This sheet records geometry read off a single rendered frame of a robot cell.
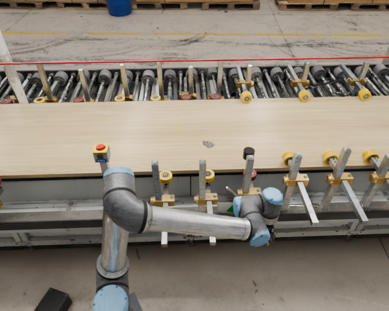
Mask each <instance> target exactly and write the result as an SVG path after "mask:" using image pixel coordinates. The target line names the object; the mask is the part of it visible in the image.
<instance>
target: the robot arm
mask: <svg viewBox="0 0 389 311"><path fill-rule="evenodd" d="M102 180H103V197H102V201H103V216H102V247H101V254H100V255H99V257H98V259H97V262H96V295H95V297H94V300H93V311H134V310H133V309H132V308H130V296H129V286H128V269H129V259H128V257H127V255H126V254H127V244H128V234H129V232H131V233H136V234H142V233H143V232H145V231H146V230H151V231H163V232H169V233H181V234H193V235H200V236H211V237H218V238H230V239H240V240H242V241H249V244H250V245H251V246H253V247H259V246H262V245H264V244H265V243H266V244H267V245H269V242H272V239H273V242H274V240H275V231H274V224H276V223H277V221H278V216H279V215H280V209H281V206H282V203H283V194H282V193H281V192H280V191H279V190H278V189H276V188H266V189H265V190H263V192H262V193H259V194H252V195H247V196H239V197H235V198H234V200H233V212H234V215H235V217H229V216H224V215H215V214H206V213H201V212H192V211H187V210H178V209H170V208H165V207H156V206H150V205H149V204H148V203H147V201H143V200H139V199H137V198H136V188H135V176H134V173H133V172H132V170H130V169H129V168H127V167H123V166H115V167H111V168H110V169H107V170H106V171H105V172H104V176H103V178H102Z"/></svg>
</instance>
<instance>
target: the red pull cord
mask: <svg viewBox="0 0 389 311"><path fill-rule="evenodd" d="M369 58H389V56H367V57H297V58H261V59H192V60H122V61H86V62H17V63H0V65H22V64H91V63H126V62H196V61H231V60H300V59H369Z"/></svg>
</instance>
